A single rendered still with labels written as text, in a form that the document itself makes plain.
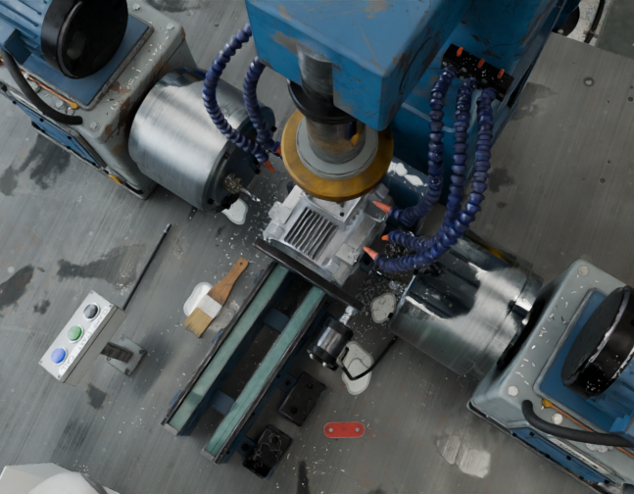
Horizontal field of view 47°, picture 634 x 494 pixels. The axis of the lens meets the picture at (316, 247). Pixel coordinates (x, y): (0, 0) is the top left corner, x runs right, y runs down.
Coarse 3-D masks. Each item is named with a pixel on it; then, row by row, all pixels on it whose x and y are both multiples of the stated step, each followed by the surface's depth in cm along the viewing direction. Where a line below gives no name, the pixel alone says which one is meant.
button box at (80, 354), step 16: (96, 304) 140; (112, 304) 139; (80, 320) 140; (96, 320) 139; (112, 320) 140; (64, 336) 140; (80, 336) 138; (96, 336) 139; (48, 352) 139; (80, 352) 137; (96, 352) 140; (48, 368) 138; (64, 368) 136; (80, 368) 139
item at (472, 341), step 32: (448, 256) 130; (480, 256) 130; (512, 256) 134; (416, 288) 129; (448, 288) 128; (480, 288) 128; (512, 288) 128; (416, 320) 131; (448, 320) 129; (480, 320) 127; (512, 320) 127; (448, 352) 132; (480, 352) 128
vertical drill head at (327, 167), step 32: (320, 64) 84; (320, 96) 93; (288, 128) 119; (320, 128) 103; (352, 128) 103; (288, 160) 117; (320, 160) 115; (352, 160) 114; (384, 160) 116; (320, 192) 116; (352, 192) 115
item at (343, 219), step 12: (300, 192) 136; (372, 192) 142; (312, 204) 136; (324, 204) 138; (348, 204) 138; (360, 204) 138; (324, 216) 138; (336, 216) 134; (348, 216) 134; (348, 228) 140
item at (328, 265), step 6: (378, 186) 141; (384, 186) 141; (378, 192) 141; (384, 192) 142; (270, 228) 141; (276, 228) 140; (270, 234) 140; (276, 234) 140; (324, 264) 138; (330, 264) 138; (336, 264) 138; (324, 270) 139; (330, 270) 138; (336, 270) 139
